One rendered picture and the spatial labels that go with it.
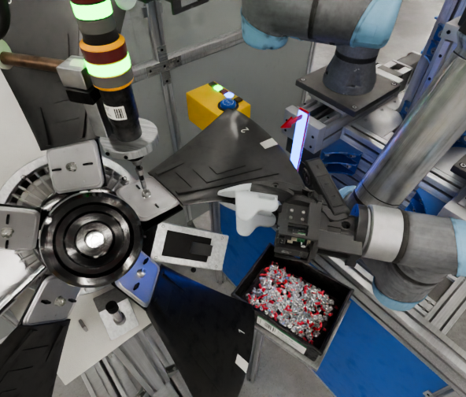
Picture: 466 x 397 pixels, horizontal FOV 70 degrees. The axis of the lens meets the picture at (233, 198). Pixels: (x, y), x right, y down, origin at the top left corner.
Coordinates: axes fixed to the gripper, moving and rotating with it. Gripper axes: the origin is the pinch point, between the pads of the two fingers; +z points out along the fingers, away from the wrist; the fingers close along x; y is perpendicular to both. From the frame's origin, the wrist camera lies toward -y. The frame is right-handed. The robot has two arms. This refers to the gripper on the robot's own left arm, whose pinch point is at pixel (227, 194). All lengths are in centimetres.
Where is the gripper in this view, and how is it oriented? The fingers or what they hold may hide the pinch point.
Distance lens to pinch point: 51.5
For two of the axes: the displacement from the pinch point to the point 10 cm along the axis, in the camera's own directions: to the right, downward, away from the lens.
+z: -9.7, -1.7, 1.5
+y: -2.3, 8.0, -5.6
